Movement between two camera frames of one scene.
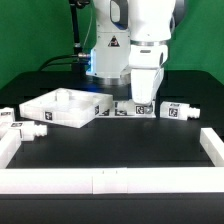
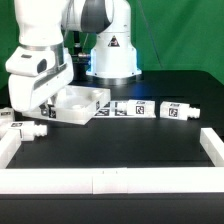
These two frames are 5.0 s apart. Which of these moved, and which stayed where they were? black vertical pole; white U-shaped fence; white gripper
Moved: white gripper
Stayed: white U-shaped fence; black vertical pole
